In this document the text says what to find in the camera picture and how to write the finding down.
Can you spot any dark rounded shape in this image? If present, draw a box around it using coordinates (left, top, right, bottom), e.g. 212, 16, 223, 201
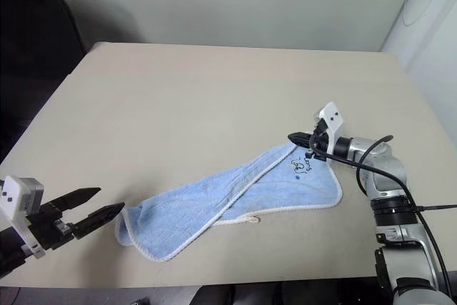
194, 284, 235, 305

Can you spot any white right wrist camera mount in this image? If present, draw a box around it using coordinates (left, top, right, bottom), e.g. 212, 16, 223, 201
313, 101, 346, 158

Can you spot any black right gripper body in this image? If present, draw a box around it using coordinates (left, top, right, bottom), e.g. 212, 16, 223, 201
308, 119, 335, 158

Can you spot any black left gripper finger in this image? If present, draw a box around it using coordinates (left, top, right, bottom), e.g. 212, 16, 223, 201
72, 202, 126, 240
48, 186, 102, 215

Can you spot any light blue towel white trim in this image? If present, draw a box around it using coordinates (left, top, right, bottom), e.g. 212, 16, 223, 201
114, 141, 343, 262

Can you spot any black office chair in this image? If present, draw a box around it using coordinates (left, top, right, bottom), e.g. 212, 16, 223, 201
0, 0, 89, 165

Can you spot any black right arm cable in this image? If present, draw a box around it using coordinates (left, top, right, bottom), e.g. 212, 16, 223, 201
303, 134, 457, 295

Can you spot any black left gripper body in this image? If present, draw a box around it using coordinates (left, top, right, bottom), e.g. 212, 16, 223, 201
26, 201, 78, 251

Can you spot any white partition panel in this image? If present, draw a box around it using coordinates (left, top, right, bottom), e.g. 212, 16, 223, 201
380, 0, 457, 141

